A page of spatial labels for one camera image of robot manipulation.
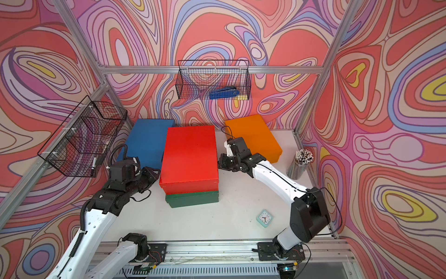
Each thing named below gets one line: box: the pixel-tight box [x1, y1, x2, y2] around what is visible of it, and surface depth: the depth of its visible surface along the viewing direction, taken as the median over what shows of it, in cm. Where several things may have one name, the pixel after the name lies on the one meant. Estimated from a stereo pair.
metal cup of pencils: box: [286, 148, 314, 180], surface depth 86 cm
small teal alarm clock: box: [256, 209, 274, 229], surface depth 82 cm
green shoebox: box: [165, 190, 219, 209], surface depth 80 cm
